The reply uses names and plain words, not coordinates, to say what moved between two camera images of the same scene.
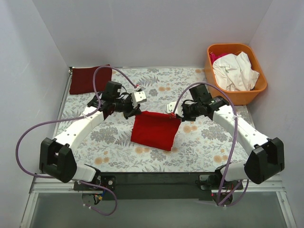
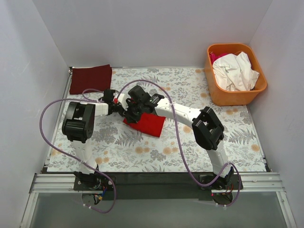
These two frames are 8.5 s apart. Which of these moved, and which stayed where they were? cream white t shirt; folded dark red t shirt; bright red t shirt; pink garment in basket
Moved: bright red t shirt
Stayed: pink garment in basket; folded dark red t shirt; cream white t shirt
